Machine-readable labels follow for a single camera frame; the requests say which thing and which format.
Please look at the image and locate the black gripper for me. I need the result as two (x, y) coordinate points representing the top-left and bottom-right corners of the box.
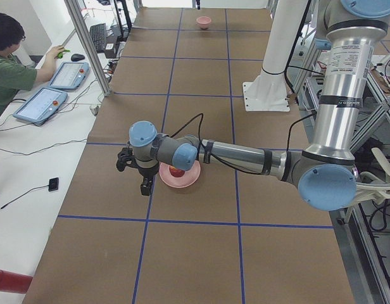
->
(138, 167), (158, 196)

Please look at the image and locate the red apple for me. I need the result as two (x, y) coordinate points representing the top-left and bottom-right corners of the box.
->
(168, 166), (185, 178)

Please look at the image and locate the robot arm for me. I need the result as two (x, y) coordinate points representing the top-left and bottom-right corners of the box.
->
(116, 1), (390, 211)

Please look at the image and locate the pink plate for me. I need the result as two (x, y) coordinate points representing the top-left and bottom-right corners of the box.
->
(159, 161), (201, 188)

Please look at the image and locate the pink bowl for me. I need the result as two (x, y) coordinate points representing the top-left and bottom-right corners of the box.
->
(196, 16), (211, 30)

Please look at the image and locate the small black square device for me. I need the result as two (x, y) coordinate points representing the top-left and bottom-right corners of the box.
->
(48, 177), (60, 192)

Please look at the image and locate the near blue teach pendant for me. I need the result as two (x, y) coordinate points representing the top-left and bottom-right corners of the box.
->
(13, 87), (68, 125)

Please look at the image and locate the blue teach pendant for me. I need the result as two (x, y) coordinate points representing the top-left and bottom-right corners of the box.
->
(48, 61), (89, 91)
(13, 87), (68, 125)

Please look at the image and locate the far blue teach pendant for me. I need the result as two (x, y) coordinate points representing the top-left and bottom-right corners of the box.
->
(48, 61), (89, 91)

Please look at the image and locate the black computer mouse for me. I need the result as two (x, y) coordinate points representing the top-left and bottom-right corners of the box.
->
(70, 53), (85, 62)

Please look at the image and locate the black keyboard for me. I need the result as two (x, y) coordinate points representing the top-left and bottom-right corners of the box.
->
(89, 23), (106, 53)

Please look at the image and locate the red fire extinguisher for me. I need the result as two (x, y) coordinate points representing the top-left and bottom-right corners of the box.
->
(0, 269), (33, 294)

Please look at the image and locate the person in green shirt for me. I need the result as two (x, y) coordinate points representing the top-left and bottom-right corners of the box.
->
(0, 13), (65, 116)

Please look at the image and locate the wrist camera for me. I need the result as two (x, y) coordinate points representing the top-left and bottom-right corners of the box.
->
(116, 146), (137, 172)

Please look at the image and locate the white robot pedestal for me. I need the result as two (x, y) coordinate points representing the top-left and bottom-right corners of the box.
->
(242, 0), (310, 111)

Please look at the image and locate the aluminium frame post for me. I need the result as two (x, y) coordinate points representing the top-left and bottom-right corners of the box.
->
(64, 0), (111, 97)

